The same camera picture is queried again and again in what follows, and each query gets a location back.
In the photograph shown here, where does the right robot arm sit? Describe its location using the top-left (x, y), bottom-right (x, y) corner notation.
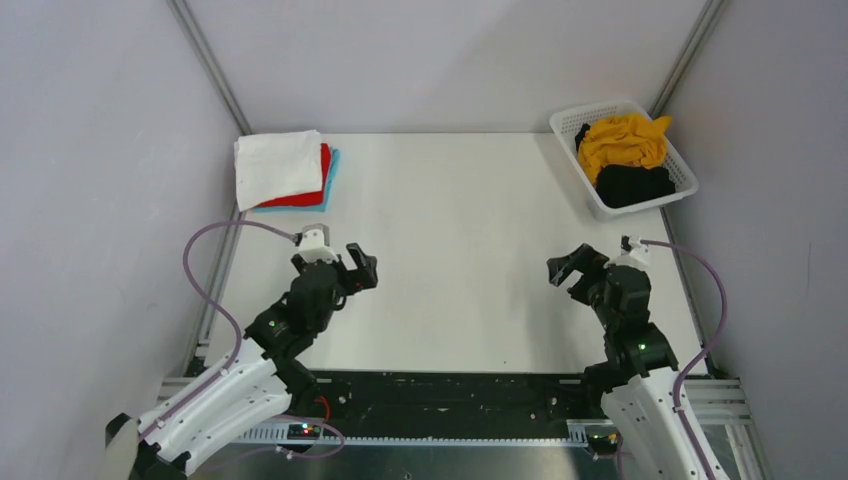
top-left (546, 236), bottom-right (727, 479)

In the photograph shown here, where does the black t shirt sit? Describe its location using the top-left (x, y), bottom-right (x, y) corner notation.
top-left (575, 124), bottom-right (675, 208)

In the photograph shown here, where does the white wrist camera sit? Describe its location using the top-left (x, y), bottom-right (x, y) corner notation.
top-left (297, 223), bottom-right (338, 264)
top-left (605, 235), bottom-right (651, 271)

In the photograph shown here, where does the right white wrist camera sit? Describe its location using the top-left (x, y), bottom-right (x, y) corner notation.
top-left (605, 235), bottom-right (651, 271)

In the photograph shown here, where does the folded red t shirt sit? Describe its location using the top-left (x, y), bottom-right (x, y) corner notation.
top-left (256, 143), bottom-right (334, 210)

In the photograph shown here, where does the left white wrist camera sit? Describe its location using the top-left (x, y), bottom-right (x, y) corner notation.
top-left (297, 223), bottom-right (338, 264)

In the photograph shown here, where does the left controller board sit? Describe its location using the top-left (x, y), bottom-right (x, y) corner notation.
top-left (286, 422), bottom-right (322, 442)

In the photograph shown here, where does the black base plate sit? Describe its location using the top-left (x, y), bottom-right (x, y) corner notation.
top-left (288, 366), bottom-right (624, 440)

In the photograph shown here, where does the yellow t shirt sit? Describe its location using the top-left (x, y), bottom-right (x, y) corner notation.
top-left (576, 113), bottom-right (673, 186)

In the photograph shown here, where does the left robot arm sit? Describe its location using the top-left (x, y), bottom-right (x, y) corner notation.
top-left (106, 243), bottom-right (378, 479)

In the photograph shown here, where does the controller board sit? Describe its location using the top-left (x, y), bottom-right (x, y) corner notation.
top-left (585, 431), bottom-right (621, 459)
top-left (286, 422), bottom-right (322, 442)

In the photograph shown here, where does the folded white t shirt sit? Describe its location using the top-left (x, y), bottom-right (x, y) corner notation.
top-left (234, 130), bottom-right (323, 212)

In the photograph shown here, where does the folded light blue t shirt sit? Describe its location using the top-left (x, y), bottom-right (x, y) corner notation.
top-left (253, 145), bottom-right (340, 212)

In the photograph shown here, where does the right controller board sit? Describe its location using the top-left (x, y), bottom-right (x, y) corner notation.
top-left (585, 431), bottom-right (621, 459)

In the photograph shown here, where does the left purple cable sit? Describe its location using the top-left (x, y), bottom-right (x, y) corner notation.
top-left (139, 221), bottom-right (297, 442)

